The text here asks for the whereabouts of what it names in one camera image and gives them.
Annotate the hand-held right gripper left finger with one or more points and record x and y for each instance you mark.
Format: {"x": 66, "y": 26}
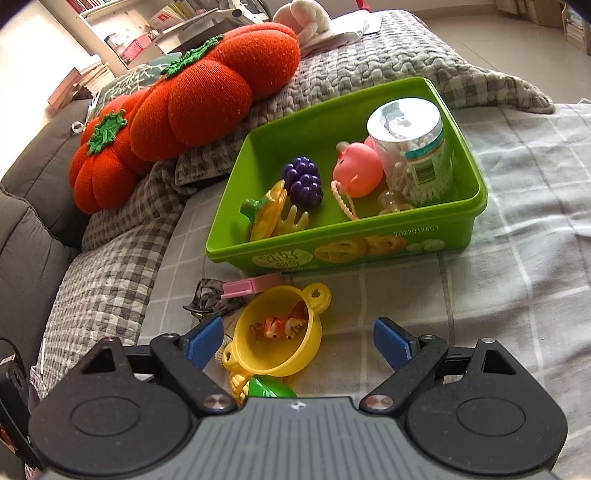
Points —
{"x": 205, "y": 339}

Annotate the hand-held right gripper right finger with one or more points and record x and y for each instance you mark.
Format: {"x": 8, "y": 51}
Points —
{"x": 392, "y": 344}

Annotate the black patterned hair claw clip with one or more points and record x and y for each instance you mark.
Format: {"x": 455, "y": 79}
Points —
{"x": 205, "y": 295}

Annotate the pink eraser box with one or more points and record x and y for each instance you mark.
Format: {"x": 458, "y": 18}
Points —
{"x": 249, "y": 286}

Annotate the small orange figurine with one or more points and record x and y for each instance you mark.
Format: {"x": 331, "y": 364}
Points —
{"x": 277, "y": 327}

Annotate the yellow toy pot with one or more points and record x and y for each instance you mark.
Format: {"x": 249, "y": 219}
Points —
{"x": 277, "y": 360}

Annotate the toy corn cob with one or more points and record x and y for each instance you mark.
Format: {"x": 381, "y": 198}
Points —
{"x": 268, "y": 387}

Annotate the toy orange slice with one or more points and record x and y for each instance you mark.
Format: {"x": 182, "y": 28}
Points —
{"x": 270, "y": 207}

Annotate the green plastic box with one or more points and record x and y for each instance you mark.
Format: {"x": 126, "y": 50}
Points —
{"x": 240, "y": 189}

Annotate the pink pig toy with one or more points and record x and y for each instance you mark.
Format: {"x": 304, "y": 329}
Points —
{"x": 358, "y": 170}

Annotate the purple toy grapes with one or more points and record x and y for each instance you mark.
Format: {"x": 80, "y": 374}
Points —
{"x": 302, "y": 180}

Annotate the clear cotton swab jar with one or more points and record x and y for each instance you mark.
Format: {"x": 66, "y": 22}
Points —
{"x": 411, "y": 152}

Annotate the grey checked quilt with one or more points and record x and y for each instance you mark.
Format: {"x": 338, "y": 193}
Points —
{"x": 106, "y": 286}

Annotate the grey checked pillow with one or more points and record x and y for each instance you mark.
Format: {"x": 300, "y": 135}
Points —
{"x": 138, "y": 203}

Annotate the grey grid bedsheet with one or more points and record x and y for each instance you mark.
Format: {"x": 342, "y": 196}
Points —
{"x": 508, "y": 230}

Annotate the grey sofa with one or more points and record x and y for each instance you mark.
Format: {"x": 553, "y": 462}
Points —
{"x": 27, "y": 230}

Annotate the dark checked pillow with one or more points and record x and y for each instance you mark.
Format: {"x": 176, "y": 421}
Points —
{"x": 207, "y": 161}

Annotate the small orange pumpkin cushion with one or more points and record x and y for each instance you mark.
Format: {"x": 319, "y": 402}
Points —
{"x": 101, "y": 175}

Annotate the large orange pumpkin cushion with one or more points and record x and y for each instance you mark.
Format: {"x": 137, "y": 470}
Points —
{"x": 207, "y": 106}

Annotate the white ribbon tag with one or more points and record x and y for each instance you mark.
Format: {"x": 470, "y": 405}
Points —
{"x": 78, "y": 127}

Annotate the teal patterned pillow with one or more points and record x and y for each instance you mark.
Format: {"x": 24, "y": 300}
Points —
{"x": 134, "y": 78}

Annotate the grey quilted blanket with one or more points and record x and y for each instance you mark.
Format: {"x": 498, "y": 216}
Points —
{"x": 369, "y": 60}

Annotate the stack of white papers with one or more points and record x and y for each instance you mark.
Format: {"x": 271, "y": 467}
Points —
{"x": 355, "y": 27}

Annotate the white plush toy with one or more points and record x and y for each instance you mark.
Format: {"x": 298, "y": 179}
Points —
{"x": 304, "y": 14}

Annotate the red flat object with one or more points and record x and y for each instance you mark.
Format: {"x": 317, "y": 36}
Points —
{"x": 364, "y": 3}

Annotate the wooden shelf unit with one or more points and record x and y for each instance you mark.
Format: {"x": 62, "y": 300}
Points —
{"x": 545, "y": 11}

